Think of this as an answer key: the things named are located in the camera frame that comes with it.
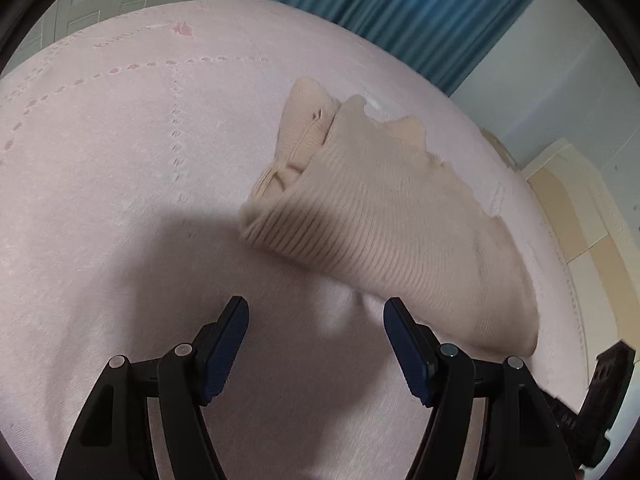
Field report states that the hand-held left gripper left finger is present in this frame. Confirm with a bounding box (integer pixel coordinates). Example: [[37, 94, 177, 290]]
[[54, 296, 250, 480]]

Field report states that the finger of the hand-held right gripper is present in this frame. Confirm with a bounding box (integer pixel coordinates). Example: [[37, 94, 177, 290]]
[[574, 340, 637, 472]]

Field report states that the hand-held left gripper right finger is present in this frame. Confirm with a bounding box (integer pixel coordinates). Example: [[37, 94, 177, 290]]
[[383, 297, 581, 480]]

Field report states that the pink knitted sweater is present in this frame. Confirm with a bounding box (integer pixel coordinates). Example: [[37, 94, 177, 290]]
[[238, 76, 542, 359]]

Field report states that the cream bed headboard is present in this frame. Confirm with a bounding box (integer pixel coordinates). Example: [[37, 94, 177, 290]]
[[481, 127, 640, 361]]

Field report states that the pink bed sheet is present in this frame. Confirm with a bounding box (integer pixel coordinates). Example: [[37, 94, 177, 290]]
[[0, 0, 592, 480]]

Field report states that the blue curtain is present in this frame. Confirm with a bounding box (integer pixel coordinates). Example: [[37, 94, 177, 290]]
[[247, 0, 551, 97]]

